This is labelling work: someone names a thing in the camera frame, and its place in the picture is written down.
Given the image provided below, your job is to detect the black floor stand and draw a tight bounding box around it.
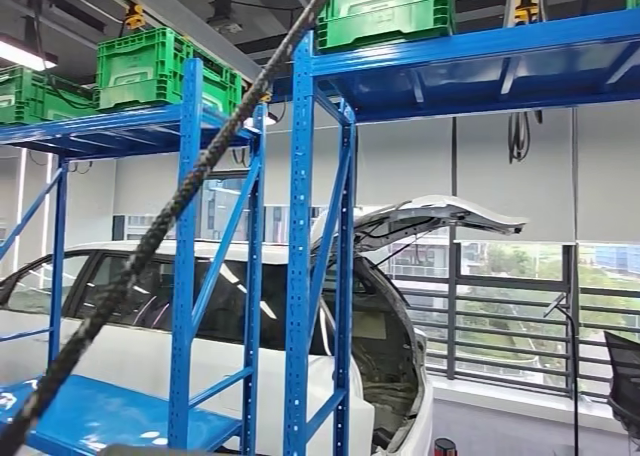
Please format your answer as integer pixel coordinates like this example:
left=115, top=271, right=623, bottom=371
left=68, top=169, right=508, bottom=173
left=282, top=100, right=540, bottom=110
left=543, top=292, right=584, bottom=456

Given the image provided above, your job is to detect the black braided tether cable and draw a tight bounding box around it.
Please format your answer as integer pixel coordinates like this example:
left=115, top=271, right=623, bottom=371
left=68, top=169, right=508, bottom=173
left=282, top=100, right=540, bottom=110
left=0, top=0, right=347, bottom=456

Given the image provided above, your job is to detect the grey roller blind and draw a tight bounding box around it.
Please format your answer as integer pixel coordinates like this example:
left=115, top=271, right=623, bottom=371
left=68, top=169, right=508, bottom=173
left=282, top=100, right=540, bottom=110
left=577, top=101, right=640, bottom=246
left=357, top=118, right=454, bottom=209
left=456, top=111, right=575, bottom=244

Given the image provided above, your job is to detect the grey window railing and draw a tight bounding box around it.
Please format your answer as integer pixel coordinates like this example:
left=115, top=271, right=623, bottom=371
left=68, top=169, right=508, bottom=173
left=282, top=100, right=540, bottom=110
left=389, top=239, right=640, bottom=401

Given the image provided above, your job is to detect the black hanging cable bundle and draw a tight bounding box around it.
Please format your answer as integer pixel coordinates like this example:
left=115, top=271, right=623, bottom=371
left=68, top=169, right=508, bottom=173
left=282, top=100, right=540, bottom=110
left=507, top=111, right=532, bottom=165

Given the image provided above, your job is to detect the white car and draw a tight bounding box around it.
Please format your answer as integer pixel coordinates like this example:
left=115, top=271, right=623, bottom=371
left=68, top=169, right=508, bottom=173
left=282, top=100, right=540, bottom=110
left=0, top=194, right=528, bottom=456

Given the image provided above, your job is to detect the black mesh office chair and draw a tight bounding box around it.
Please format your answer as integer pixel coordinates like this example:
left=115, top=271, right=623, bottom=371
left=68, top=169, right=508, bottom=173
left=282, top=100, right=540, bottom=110
left=604, top=330, right=640, bottom=436

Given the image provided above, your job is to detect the long white ceiling lamp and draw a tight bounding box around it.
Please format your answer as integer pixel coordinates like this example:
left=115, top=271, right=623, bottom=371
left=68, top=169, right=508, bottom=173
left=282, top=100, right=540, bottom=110
left=0, top=34, right=58, bottom=72
left=244, top=111, right=279, bottom=129

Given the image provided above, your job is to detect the blue steel storage rack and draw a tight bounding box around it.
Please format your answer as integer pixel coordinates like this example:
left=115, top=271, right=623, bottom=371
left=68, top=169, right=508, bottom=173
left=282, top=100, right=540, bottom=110
left=0, top=58, right=267, bottom=456
left=282, top=7, right=640, bottom=456

